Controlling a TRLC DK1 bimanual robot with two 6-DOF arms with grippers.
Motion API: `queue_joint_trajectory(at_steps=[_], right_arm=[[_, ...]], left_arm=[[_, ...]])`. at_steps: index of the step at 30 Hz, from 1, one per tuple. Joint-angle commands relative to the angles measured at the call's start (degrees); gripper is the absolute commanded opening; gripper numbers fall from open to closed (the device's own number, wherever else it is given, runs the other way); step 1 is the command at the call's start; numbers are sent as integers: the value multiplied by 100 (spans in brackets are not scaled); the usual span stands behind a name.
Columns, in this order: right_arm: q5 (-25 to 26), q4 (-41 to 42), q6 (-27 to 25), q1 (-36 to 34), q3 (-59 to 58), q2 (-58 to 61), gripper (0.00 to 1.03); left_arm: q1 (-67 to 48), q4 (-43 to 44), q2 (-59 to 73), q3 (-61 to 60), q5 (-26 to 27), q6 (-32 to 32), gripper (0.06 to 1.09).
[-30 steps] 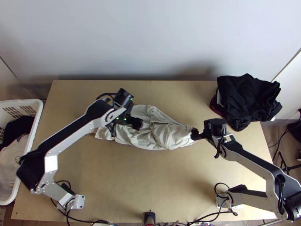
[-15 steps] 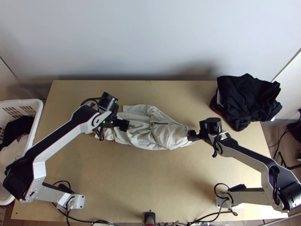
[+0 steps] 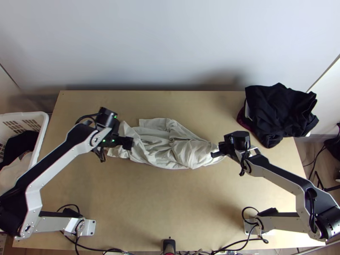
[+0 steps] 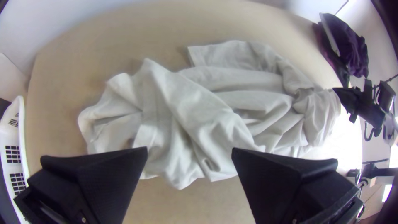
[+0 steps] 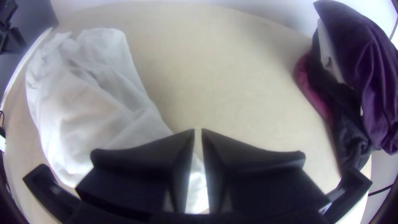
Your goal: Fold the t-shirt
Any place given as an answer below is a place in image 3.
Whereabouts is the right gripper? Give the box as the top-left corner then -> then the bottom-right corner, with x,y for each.
210,134 -> 237,158

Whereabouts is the off-white t-shirt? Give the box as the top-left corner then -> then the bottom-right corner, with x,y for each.
107,117 -> 226,170

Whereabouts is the heap of clothes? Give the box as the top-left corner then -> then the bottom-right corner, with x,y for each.
236,82 -> 319,149

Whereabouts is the white laundry basket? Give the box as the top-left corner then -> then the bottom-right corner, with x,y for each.
0,111 -> 50,170

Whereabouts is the black garment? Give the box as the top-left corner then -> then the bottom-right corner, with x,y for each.
5,130 -> 40,167

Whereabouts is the black tripod stand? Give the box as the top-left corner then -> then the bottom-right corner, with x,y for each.
308,170 -> 340,193

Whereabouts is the black bag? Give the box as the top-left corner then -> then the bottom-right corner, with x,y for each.
324,122 -> 340,154

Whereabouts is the off-white garment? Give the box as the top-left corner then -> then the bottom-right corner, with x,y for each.
0,155 -> 31,197

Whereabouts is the black cable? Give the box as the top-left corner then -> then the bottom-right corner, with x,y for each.
241,207 -> 269,244
303,143 -> 329,167
57,204 -> 83,221

